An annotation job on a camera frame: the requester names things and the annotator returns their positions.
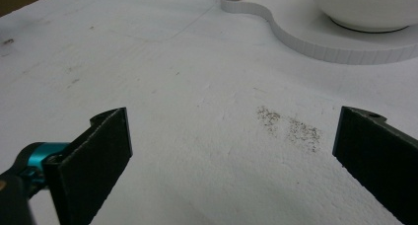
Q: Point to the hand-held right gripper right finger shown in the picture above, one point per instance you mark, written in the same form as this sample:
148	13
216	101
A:
378	159

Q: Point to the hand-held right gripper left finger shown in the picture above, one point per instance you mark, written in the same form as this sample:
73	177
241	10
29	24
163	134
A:
88	165

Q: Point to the white stand with post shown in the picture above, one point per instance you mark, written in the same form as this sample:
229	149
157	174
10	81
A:
328	44

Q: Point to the white egg-shaped bowl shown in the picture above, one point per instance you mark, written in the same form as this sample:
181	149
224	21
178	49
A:
364	8

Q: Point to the white foam mat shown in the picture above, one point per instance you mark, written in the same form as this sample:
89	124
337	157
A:
197	119

